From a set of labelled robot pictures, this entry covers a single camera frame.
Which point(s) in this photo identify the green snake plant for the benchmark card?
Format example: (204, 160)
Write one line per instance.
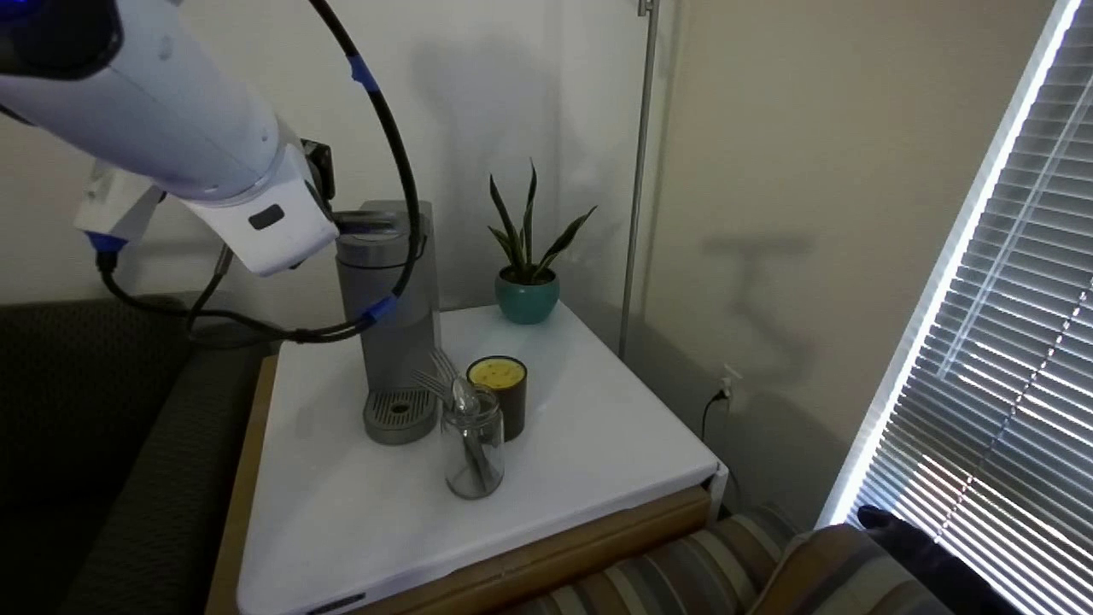
(514, 233)

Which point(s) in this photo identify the dark cup yellow liquid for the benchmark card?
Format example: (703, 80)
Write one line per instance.
(504, 376)

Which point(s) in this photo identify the grey coffee maker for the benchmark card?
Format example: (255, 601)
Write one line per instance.
(401, 382)

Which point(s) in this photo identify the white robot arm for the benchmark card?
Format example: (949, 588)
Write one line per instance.
(134, 87)

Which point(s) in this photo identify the wall power outlet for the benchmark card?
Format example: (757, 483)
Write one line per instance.
(734, 387)

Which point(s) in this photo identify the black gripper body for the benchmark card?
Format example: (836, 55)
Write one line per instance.
(323, 170)

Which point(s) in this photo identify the teal plant pot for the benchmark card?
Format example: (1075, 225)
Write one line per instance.
(527, 302)

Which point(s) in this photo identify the striped armchair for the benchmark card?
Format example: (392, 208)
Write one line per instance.
(746, 564)

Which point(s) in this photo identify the clear glass jar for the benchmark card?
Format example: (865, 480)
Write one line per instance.
(472, 433)

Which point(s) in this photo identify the dark grey sofa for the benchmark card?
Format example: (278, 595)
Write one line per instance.
(119, 450)

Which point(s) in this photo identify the white window blinds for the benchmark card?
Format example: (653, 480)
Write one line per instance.
(983, 427)

